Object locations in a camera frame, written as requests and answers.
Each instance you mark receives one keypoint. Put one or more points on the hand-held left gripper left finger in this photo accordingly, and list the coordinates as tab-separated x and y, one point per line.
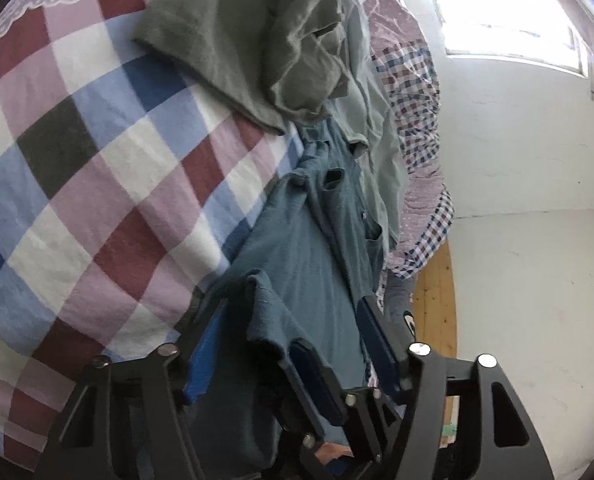
202	360

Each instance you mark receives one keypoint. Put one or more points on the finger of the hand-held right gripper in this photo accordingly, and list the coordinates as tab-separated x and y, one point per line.
317	385
304	455

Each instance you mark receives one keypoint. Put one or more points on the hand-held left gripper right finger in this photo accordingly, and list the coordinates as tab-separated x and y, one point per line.
377	340

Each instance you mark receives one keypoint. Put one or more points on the teal t-shirt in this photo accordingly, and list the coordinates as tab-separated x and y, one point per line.
297	260

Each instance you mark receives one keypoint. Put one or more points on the blue plush pillow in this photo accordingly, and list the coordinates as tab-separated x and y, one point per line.
402	305

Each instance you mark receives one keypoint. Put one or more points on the wooden bed headboard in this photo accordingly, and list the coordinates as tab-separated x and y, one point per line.
434	305

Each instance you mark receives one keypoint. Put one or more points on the light grey-green sweatshirt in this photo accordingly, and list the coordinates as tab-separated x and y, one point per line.
377	150

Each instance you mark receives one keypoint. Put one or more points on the checked purple bed sheet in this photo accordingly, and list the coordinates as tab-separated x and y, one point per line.
102	185

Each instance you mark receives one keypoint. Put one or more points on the dark grey garment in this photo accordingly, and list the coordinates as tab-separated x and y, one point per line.
217	40

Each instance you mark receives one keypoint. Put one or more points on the window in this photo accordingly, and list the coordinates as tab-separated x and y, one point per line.
517	30

